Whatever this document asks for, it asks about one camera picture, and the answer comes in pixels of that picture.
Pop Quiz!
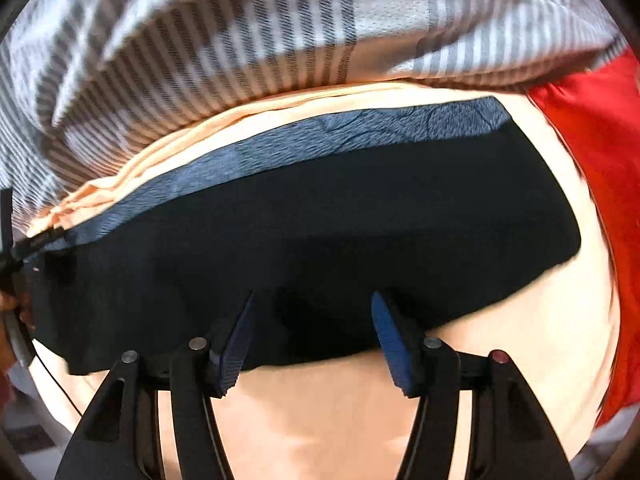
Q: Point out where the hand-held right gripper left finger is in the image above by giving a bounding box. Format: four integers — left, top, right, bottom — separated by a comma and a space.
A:
54, 292, 258, 480

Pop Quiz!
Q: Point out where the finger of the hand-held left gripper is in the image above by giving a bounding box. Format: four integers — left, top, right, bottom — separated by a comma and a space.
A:
0, 187, 68, 273

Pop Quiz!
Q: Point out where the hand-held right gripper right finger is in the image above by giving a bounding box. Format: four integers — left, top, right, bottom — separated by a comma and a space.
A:
371, 290, 576, 480

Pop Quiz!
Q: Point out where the black pants patterned blue waistband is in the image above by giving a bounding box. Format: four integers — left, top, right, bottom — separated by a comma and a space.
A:
22, 96, 583, 376

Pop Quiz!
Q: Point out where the peach pillow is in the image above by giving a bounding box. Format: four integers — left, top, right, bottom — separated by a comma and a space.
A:
27, 80, 623, 480

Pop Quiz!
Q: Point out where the grey white striped duvet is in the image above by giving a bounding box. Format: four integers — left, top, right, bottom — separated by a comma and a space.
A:
0, 0, 626, 233

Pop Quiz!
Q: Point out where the red embroidered pillow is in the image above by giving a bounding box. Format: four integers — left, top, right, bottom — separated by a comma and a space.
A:
527, 45, 640, 428

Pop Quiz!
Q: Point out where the thin black cable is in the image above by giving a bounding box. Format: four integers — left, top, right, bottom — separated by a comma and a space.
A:
27, 335, 84, 417

